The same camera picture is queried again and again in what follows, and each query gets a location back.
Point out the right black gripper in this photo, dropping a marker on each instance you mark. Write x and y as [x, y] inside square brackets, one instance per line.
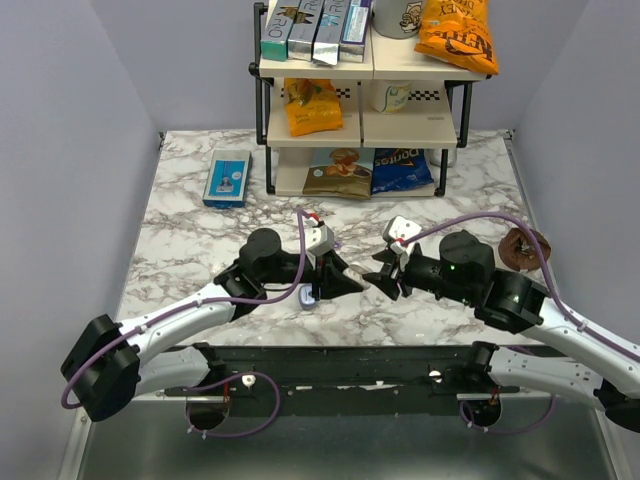
[383, 279]

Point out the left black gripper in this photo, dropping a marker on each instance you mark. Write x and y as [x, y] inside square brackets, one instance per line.
[332, 277]

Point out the lavender earbud charging case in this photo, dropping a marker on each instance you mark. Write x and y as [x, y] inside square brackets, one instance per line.
[305, 297]

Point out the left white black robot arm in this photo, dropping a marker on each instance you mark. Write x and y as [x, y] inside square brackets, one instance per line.
[113, 362]

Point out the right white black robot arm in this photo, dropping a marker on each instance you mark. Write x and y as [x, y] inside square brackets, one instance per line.
[586, 369]

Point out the blue Doritos bag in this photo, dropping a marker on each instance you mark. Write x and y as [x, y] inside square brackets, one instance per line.
[399, 169]

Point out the brown snack bag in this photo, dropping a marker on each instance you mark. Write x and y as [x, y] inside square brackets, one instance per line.
[343, 172]

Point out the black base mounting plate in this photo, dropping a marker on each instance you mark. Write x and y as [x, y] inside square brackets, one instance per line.
[331, 381]

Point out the beige black three-tier shelf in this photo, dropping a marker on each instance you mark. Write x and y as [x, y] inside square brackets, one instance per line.
[437, 116]

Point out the blue flat product box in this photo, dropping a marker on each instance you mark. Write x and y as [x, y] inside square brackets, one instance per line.
[227, 180]

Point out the white yogurt cup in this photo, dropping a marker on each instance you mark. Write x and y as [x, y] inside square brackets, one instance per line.
[389, 97]

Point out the orange snack bag middle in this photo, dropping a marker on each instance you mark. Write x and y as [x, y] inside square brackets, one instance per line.
[312, 106]

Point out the purple blue toothpaste box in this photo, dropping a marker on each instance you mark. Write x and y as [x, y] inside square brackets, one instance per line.
[353, 39]

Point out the teal toothpaste box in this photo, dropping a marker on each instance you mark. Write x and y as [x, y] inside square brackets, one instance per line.
[274, 40]

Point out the orange chip bag top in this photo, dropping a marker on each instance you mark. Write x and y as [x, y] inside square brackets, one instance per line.
[458, 32]

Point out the white printed mug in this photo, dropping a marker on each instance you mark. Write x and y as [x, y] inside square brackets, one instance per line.
[397, 19]

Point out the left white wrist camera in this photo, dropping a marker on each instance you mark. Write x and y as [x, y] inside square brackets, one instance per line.
[319, 240]

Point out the aluminium rail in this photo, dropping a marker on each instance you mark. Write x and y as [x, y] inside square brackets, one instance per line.
[503, 396]

